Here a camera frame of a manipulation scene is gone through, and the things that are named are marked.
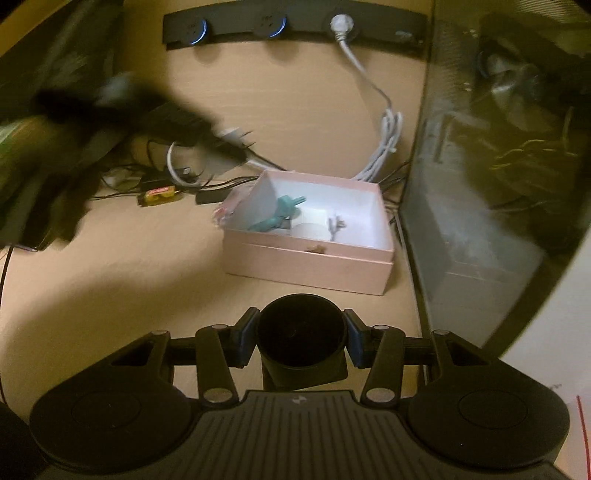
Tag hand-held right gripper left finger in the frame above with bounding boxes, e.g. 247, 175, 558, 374
110, 307, 262, 404

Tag clear plastic bag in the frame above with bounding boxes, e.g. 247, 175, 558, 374
212, 187, 252, 229

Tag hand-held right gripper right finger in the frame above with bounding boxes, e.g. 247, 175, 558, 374
344, 308, 485, 404

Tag black wall socket panel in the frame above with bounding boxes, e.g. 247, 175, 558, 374
163, 9, 428, 58

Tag black cylindrical holder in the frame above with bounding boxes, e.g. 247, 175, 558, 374
256, 294, 349, 387

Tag coiled white cable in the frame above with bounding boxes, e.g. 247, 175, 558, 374
330, 14, 402, 183

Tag small metal keys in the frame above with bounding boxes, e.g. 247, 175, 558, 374
327, 210, 347, 241

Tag white looped cable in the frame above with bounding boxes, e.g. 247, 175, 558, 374
166, 141, 287, 188

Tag black computer monitor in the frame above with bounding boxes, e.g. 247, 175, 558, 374
0, 0, 123, 252

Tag pink cardboard box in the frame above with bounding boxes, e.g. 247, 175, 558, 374
221, 169, 395, 295

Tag teal plastic whistle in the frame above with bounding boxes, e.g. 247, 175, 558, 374
249, 194, 308, 233

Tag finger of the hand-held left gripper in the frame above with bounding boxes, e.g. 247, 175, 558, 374
159, 99, 221, 136
178, 135, 245, 166

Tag white paper sheet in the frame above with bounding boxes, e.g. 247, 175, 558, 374
501, 295, 591, 480

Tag glass computer case panel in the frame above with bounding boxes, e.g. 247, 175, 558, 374
399, 0, 591, 361

